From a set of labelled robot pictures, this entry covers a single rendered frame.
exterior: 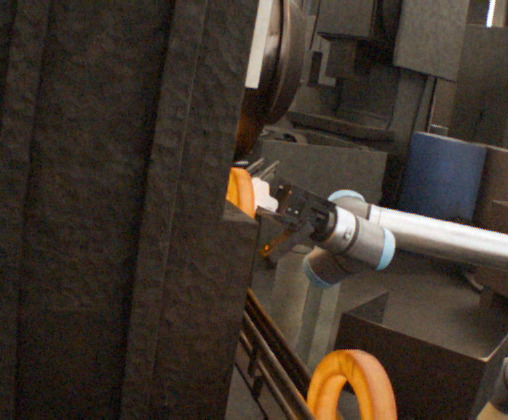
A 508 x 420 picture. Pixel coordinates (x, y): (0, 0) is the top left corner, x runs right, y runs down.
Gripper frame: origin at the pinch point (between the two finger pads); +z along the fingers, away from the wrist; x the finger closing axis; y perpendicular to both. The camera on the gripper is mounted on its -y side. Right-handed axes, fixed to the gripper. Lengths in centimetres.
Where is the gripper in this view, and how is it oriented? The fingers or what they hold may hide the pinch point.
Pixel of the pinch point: (233, 199)
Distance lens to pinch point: 124.4
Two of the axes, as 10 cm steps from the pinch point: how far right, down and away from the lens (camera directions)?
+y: 4.1, -9.1, -0.8
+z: -8.4, -3.5, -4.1
